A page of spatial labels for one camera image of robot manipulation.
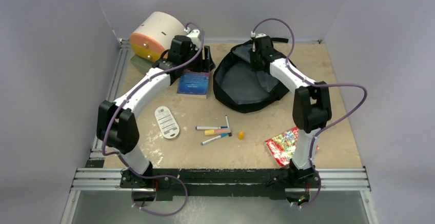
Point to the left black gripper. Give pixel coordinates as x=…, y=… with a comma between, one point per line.
x=204, y=65

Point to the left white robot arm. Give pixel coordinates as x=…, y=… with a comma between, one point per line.
x=116, y=122

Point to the white marker lying lower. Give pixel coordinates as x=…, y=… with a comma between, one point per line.
x=214, y=139

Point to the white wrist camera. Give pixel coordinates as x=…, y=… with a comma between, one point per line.
x=196, y=37
x=256, y=40

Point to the blue orange book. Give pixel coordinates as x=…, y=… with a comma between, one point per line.
x=194, y=84

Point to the white oval label card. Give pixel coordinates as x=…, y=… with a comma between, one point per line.
x=166, y=122

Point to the cream round drawer cabinet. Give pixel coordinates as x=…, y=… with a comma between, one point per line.
x=153, y=38

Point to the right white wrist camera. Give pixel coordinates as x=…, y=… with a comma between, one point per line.
x=256, y=40

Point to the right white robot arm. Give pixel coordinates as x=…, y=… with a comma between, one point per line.
x=311, y=105

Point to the red colourful booklet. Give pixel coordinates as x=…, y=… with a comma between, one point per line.
x=294, y=146

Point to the white marker blue cap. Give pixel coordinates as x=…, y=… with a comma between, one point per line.
x=209, y=128

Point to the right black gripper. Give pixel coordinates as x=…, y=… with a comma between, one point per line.
x=254, y=66

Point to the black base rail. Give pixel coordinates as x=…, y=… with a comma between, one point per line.
x=275, y=184

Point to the black student backpack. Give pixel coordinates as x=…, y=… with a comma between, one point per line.
x=239, y=88

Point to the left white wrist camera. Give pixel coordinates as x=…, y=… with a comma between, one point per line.
x=196, y=37

